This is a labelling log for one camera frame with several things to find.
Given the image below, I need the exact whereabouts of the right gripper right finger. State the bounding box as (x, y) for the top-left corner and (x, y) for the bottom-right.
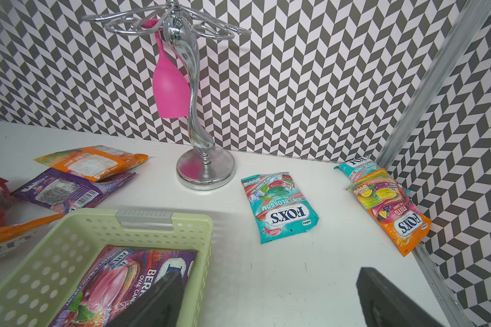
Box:
(356, 267), (441, 327)

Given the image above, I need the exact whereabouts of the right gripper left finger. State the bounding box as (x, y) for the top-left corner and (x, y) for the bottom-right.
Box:
(106, 271), (185, 327)

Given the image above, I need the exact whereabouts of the pink purple Fox's berries bag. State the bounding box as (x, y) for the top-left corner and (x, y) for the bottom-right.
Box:
(50, 245), (197, 326)

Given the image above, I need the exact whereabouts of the light green plastic basket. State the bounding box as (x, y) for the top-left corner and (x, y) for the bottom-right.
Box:
(0, 208), (214, 326)

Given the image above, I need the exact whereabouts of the orange candy bag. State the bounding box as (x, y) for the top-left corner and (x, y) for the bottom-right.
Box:
(34, 145), (149, 182)

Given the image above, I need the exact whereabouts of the orange Fox's fruits bag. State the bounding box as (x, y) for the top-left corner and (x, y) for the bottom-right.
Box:
(0, 214), (65, 258)

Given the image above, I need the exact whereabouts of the teal mint bag in corner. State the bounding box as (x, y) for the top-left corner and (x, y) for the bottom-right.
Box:
(335, 157), (381, 183)

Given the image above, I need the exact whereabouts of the teal Fox's mint bag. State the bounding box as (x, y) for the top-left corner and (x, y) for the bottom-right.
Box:
(241, 172), (319, 244)

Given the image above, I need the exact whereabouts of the chrome glass holder stand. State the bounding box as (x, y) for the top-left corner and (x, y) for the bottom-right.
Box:
(82, 1), (251, 191)

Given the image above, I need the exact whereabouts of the pink plastic wine glass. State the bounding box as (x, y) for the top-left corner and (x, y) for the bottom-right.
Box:
(152, 31), (190, 119)

